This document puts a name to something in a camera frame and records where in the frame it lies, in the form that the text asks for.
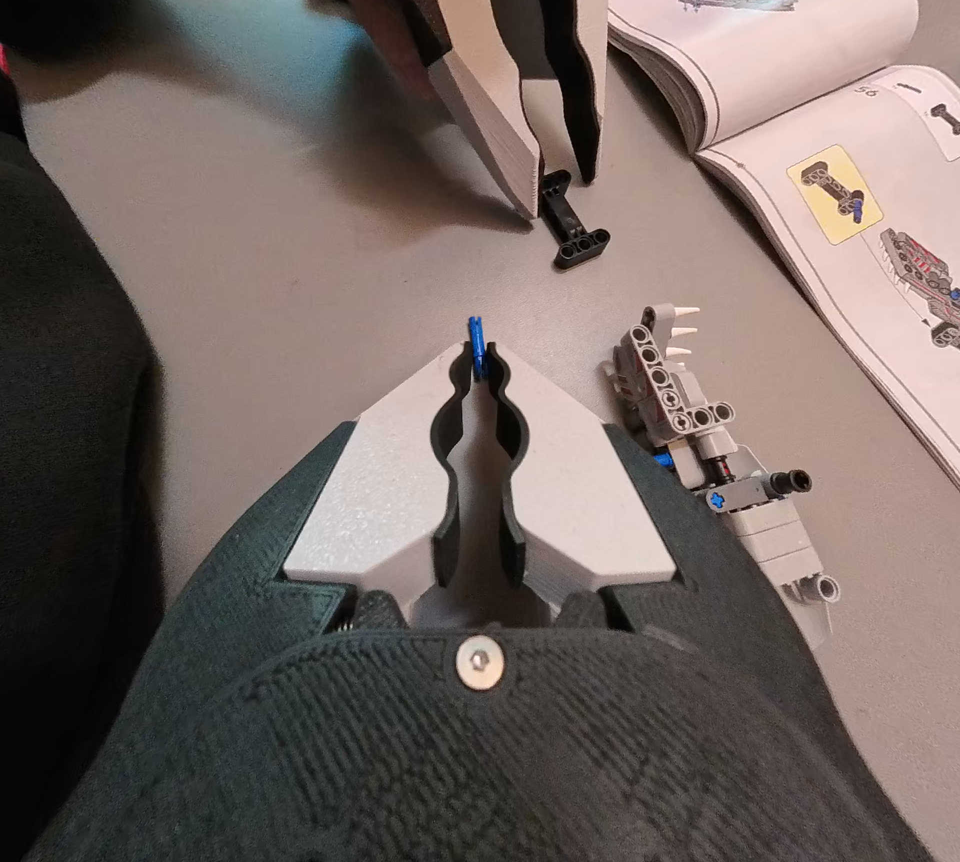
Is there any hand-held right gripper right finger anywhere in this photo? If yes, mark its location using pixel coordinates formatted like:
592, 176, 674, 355
487, 342, 678, 623

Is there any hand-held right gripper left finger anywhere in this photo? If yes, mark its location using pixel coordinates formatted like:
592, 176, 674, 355
283, 342, 475, 627

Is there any black toy brick connector piece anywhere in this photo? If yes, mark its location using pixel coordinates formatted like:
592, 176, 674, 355
540, 168, 613, 271

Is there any blue toy brick pin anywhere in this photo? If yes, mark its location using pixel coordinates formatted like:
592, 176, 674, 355
465, 315, 491, 384

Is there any grey toy brick jaw assembly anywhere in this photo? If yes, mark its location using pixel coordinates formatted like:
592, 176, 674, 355
598, 303, 843, 653

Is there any open instruction booklet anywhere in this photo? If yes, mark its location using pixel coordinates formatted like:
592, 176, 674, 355
603, 0, 960, 490

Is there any person's dark clothing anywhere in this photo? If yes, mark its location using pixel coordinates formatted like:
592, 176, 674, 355
0, 0, 331, 862

